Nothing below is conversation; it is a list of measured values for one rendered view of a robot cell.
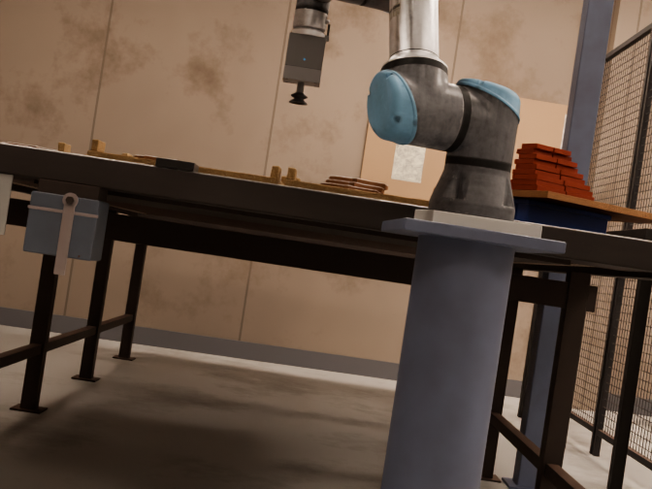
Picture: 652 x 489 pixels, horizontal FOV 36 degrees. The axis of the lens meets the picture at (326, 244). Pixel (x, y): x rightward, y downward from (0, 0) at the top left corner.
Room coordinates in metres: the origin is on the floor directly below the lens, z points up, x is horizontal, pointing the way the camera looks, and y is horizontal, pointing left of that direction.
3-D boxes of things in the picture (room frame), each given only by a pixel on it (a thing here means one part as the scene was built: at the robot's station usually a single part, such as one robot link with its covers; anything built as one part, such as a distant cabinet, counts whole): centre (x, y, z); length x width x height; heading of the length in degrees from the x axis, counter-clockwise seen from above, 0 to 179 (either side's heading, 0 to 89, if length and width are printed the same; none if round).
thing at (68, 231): (2.02, 0.52, 0.77); 0.14 x 0.11 x 0.18; 90
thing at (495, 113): (1.77, -0.24, 1.06); 0.13 x 0.12 x 0.14; 112
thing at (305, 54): (2.30, 0.11, 1.23); 0.10 x 0.09 x 0.16; 1
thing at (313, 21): (2.29, 0.11, 1.30); 0.08 x 0.08 x 0.05
